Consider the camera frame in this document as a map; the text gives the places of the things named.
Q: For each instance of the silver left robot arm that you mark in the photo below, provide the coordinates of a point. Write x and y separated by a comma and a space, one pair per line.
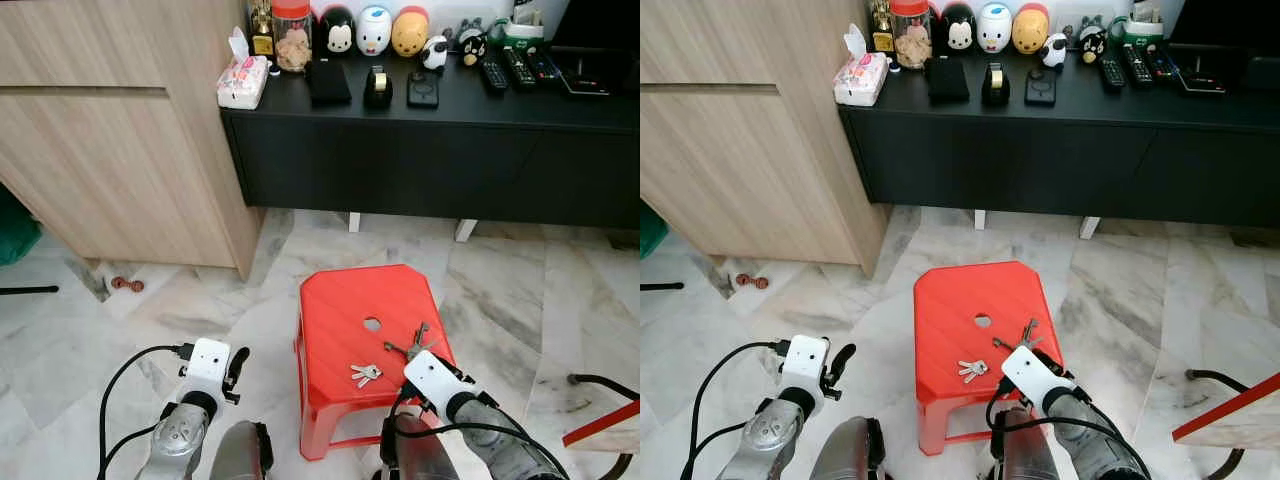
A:
762, 435
178, 440

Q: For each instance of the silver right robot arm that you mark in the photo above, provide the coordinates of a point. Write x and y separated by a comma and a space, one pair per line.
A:
1100, 440
505, 445

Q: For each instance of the small silver key bunch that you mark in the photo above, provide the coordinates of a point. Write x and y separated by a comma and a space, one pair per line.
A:
364, 375
972, 370

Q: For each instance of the grey left robot leg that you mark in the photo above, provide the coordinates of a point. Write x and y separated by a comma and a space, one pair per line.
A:
842, 455
240, 455

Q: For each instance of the grey robot leg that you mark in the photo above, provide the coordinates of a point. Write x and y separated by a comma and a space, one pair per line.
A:
1025, 455
240, 455
415, 455
842, 455

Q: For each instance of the red plastic stool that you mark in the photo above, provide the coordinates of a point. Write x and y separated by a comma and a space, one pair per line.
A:
350, 310
960, 300

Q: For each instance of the grey right robot leg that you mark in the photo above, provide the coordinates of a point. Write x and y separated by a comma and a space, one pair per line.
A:
1025, 455
415, 455

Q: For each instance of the small red floor object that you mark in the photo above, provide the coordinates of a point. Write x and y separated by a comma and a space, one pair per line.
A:
751, 281
127, 285

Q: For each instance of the white console leg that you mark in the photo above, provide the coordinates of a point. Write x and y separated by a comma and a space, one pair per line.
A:
354, 222
466, 231
980, 220
1089, 228

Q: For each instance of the black curved table leg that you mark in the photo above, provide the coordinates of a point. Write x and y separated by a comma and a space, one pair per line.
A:
600, 382
1215, 377

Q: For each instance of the marble table with red edge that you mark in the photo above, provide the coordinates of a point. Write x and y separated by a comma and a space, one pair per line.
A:
1235, 420
610, 430

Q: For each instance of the black TV console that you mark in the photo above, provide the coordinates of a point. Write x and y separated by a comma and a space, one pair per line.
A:
430, 160
1060, 160

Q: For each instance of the black stand bar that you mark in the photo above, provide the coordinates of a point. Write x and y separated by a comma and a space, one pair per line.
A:
660, 287
28, 290

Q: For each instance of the green bag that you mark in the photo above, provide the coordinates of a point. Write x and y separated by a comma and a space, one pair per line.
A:
651, 232
15, 230

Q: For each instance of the light wooden cabinet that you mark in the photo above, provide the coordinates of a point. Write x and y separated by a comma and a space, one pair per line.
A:
110, 150
740, 150

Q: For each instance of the black tape dispenser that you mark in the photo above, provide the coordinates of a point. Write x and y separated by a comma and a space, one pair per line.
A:
995, 87
377, 90

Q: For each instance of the black wallet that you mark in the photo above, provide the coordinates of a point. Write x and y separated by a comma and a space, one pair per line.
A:
328, 84
947, 81

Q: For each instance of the black remote control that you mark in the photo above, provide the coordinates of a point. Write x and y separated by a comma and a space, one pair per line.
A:
493, 77
1112, 74
520, 69
1138, 66
545, 67
1163, 64

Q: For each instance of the pink tissue pack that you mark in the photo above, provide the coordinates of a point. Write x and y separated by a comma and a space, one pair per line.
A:
860, 80
243, 82

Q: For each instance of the small white black figurine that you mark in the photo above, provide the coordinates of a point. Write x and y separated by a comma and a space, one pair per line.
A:
434, 54
1054, 51

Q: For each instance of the white duck plush toy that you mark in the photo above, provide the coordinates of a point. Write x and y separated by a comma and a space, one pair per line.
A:
374, 32
996, 30

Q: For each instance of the black mouse plush toy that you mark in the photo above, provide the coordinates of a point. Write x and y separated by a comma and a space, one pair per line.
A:
958, 30
337, 33

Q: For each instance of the clear jar with red lid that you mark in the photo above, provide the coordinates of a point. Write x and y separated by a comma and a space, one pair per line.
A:
911, 40
292, 42

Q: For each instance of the gold and blue trophy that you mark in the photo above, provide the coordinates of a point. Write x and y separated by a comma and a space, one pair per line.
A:
881, 32
262, 35

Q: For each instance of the green and white container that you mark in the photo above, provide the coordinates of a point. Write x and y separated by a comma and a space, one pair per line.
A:
1143, 28
523, 32

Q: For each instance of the black television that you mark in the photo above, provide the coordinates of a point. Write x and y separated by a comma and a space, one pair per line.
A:
600, 22
1225, 20

